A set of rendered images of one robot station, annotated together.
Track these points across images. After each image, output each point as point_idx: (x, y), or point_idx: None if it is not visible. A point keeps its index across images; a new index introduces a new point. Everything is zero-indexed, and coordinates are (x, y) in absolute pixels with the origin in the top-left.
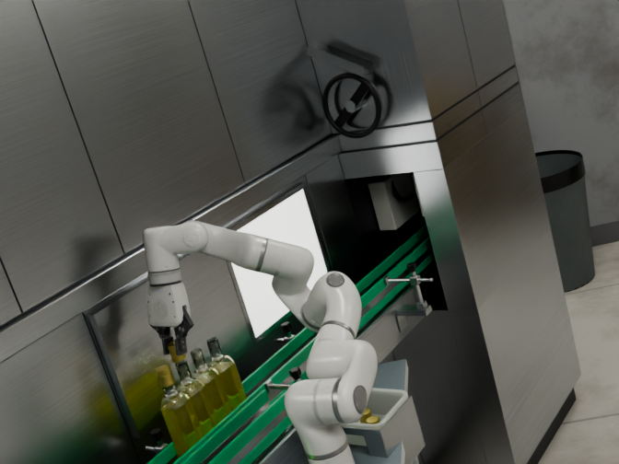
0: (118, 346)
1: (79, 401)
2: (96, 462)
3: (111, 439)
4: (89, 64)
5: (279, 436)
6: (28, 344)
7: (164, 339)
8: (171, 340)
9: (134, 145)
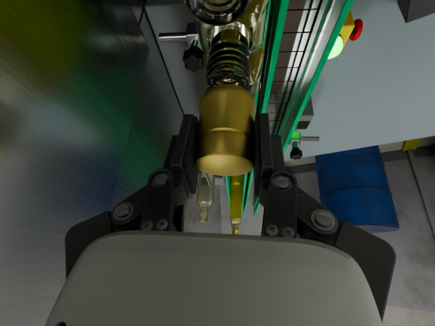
0: (85, 215)
1: (136, 182)
2: (156, 108)
3: (141, 95)
4: None
5: None
6: None
7: (193, 193)
8: (189, 159)
9: None
